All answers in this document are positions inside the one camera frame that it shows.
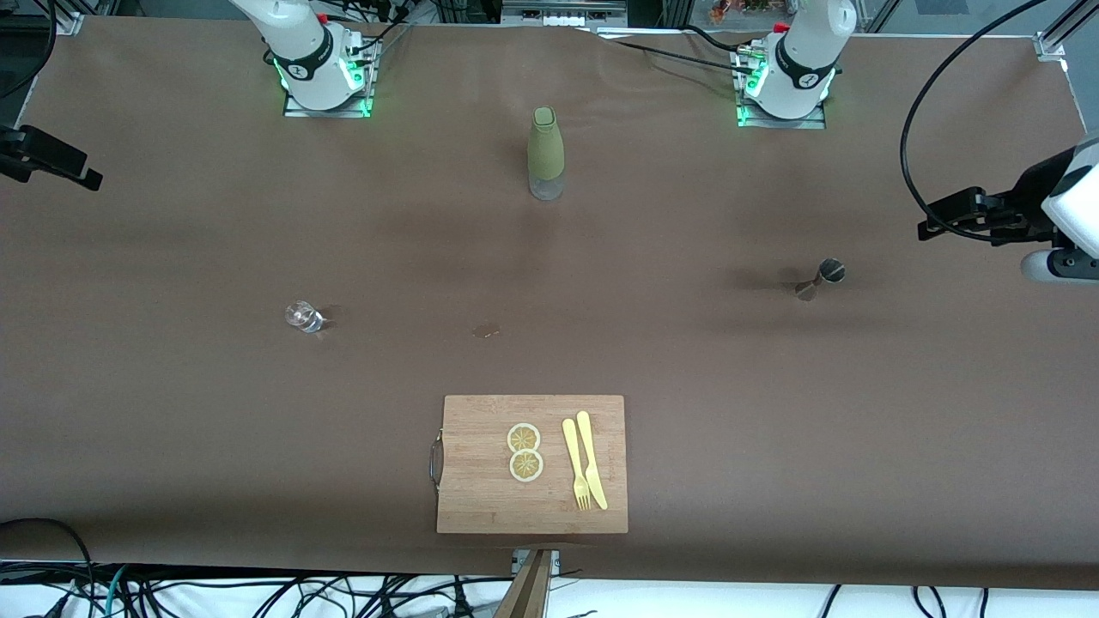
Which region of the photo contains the steel jigger measuring cup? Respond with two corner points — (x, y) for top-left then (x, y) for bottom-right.
(794, 258), (847, 301)

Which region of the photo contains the clear glass shaker cup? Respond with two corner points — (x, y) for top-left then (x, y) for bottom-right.
(285, 300), (325, 334)

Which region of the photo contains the orange plastic object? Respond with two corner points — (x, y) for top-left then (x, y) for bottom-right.
(708, 0), (786, 22)

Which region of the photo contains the green sleeved glass bottle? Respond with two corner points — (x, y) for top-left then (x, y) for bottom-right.
(526, 106), (566, 202)

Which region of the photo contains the yellow plastic knife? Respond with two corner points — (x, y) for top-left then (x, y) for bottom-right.
(576, 410), (609, 511)

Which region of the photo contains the yellow plastic fork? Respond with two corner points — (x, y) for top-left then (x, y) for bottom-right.
(562, 418), (593, 512)

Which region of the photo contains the white power strip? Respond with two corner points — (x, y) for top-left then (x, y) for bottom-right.
(502, 0), (628, 27)

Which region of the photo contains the wooden cutting board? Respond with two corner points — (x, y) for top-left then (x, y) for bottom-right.
(429, 394), (629, 536)

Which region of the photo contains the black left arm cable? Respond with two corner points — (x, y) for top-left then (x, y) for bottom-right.
(899, 0), (1050, 239)

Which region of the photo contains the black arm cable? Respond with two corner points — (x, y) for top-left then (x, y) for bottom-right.
(899, 0), (1050, 239)
(0, 0), (58, 100)

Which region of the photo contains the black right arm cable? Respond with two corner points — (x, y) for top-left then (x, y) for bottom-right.
(0, 0), (58, 100)

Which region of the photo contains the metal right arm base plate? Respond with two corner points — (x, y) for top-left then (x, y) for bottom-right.
(283, 34), (377, 118)

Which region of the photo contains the black power cable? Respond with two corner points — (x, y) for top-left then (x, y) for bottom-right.
(597, 24), (761, 78)

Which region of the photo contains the black cable bundle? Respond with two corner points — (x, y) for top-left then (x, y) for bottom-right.
(339, 0), (413, 70)

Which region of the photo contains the black looped cable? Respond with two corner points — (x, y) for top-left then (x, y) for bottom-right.
(0, 518), (97, 618)

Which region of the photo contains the teal cable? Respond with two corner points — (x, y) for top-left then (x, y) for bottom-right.
(82, 565), (130, 618)

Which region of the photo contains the wooden post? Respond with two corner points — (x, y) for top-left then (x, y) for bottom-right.
(494, 549), (555, 618)

